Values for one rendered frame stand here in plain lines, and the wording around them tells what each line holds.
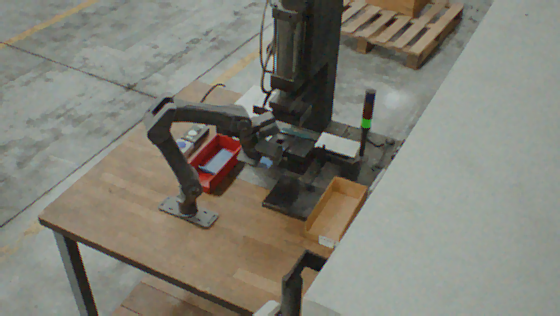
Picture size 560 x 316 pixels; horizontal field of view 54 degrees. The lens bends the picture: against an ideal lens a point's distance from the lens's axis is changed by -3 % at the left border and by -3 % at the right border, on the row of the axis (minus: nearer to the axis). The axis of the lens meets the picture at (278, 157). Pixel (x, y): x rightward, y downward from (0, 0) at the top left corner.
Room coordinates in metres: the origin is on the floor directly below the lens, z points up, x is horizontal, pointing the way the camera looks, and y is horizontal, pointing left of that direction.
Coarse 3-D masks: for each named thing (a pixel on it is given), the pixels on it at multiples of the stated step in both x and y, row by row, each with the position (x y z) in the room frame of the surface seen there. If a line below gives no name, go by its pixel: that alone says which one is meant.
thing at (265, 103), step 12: (312, 84) 1.73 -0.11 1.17; (264, 96) 1.68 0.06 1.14; (276, 96) 1.62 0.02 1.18; (288, 96) 1.61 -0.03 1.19; (300, 96) 1.64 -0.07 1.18; (264, 108) 1.61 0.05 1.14; (276, 108) 1.58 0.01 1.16; (288, 108) 1.56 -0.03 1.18; (300, 108) 1.62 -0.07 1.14; (288, 120) 1.57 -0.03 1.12; (300, 120) 1.56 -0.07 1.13
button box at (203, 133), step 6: (222, 84) 2.19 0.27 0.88; (210, 90) 2.08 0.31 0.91; (204, 96) 2.03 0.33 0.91; (192, 126) 1.78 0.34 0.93; (204, 126) 1.78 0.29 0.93; (186, 132) 1.74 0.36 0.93; (198, 132) 1.74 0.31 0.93; (204, 132) 1.75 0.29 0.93; (186, 138) 1.70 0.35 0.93; (192, 138) 1.70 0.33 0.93; (198, 138) 1.71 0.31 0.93; (204, 138) 1.74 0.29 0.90; (198, 144) 1.70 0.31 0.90
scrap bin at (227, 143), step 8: (216, 136) 1.69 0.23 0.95; (224, 136) 1.68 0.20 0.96; (208, 144) 1.64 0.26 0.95; (216, 144) 1.69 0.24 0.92; (224, 144) 1.68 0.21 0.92; (232, 144) 1.67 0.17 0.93; (240, 144) 1.65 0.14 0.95; (200, 152) 1.59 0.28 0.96; (208, 152) 1.63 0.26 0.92; (216, 152) 1.65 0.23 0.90; (232, 152) 1.66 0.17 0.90; (192, 160) 1.54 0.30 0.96; (200, 160) 1.58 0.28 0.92; (208, 160) 1.60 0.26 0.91; (232, 160) 1.57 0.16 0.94; (224, 168) 1.51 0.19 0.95; (232, 168) 1.57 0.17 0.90; (200, 176) 1.51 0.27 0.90; (208, 176) 1.52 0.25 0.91; (216, 176) 1.47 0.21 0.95; (224, 176) 1.51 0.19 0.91; (208, 184) 1.43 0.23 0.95; (216, 184) 1.46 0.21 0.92; (208, 192) 1.43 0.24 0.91
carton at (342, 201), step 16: (336, 176) 1.47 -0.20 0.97; (336, 192) 1.46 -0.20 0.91; (352, 192) 1.43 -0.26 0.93; (320, 208) 1.35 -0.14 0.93; (336, 208) 1.38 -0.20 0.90; (352, 208) 1.38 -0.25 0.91; (320, 224) 1.30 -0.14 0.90; (336, 224) 1.30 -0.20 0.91; (320, 240) 1.22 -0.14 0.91; (336, 240) 1.23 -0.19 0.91
